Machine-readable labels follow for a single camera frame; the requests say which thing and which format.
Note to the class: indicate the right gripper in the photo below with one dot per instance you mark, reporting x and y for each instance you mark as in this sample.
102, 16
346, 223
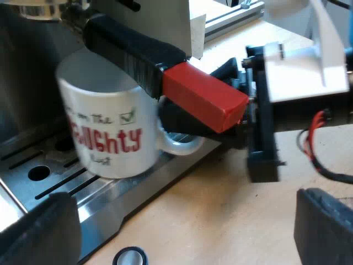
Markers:
263, 132

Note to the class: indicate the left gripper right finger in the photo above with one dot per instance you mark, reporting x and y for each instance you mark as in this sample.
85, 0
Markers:
322, 229

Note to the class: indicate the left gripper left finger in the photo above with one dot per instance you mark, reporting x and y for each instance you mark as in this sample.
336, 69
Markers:
41, 234

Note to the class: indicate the steel espresso machine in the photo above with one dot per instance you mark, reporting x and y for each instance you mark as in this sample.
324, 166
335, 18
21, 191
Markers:
24, 69

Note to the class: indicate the white mug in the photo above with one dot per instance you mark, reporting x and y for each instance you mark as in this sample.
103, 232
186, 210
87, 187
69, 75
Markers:
110, 129

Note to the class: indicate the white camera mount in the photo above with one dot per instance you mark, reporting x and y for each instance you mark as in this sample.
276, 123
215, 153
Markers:
303, 71

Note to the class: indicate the aluminium rail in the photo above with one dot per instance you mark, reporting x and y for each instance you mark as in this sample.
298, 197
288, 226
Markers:
234, 16

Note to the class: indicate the metal block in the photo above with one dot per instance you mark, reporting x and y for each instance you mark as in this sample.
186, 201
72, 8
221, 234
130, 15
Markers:
197, 36

